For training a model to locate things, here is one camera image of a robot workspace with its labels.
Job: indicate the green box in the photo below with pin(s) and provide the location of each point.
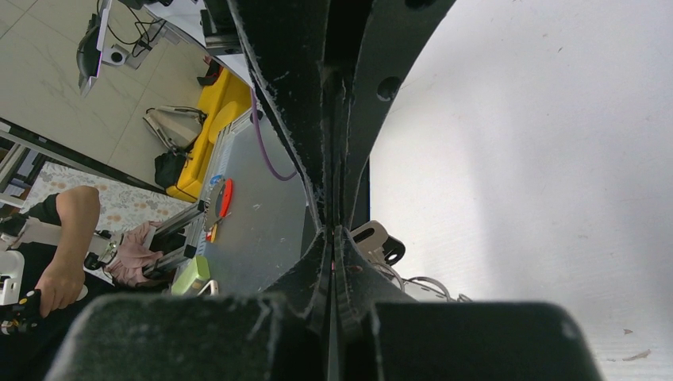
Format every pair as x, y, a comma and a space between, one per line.
192, 278

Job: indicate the pink cloth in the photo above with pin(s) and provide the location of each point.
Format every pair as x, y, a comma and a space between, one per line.
127, 269

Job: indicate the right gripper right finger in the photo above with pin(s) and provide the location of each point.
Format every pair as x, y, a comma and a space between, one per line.
387, 335

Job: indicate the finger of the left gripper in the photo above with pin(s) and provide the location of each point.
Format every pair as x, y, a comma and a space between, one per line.
284, 43
394, 34

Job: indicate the aluminium profile stand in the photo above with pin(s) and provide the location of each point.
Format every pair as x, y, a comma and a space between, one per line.
175, 238

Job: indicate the red and blue key tags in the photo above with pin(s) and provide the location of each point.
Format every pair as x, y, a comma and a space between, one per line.
218, 203

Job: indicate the person's hand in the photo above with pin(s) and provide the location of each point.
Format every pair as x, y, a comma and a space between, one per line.
60, 285

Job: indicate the yellow sofa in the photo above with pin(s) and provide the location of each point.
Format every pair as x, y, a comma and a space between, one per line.
223, 102

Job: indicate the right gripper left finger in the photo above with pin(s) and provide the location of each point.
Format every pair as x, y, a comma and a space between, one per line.
159, 337

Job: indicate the person's forearm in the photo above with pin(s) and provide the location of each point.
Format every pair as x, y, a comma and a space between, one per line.
78, 210

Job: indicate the black bag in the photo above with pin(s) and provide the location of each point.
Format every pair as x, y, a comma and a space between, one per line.
168, 168

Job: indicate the grey backpack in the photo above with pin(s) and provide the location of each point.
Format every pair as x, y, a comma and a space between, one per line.
176, 127

